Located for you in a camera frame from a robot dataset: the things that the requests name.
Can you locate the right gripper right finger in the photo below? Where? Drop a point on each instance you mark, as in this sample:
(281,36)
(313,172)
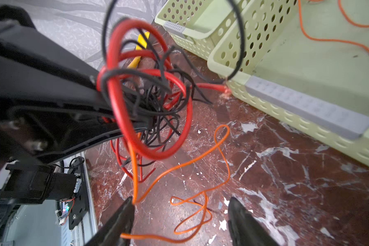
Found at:
(244,229)

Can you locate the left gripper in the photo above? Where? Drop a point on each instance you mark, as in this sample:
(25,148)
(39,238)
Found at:
(49,107)

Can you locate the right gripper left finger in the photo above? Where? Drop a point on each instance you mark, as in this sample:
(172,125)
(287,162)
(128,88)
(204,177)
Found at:
(120,222)

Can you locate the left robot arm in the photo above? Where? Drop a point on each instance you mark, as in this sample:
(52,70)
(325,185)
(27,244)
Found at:
(32,185)

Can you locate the left green perforated basket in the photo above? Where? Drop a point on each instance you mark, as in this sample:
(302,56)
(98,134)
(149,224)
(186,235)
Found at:
(197,26)

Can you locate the green perforated basket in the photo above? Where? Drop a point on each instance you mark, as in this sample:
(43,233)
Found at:
(197,26)
(307,64)

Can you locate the middle green perforated basket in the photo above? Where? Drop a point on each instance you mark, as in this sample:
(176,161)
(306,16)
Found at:
(307,64)

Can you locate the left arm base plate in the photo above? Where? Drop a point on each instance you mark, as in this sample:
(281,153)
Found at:
(71,211)

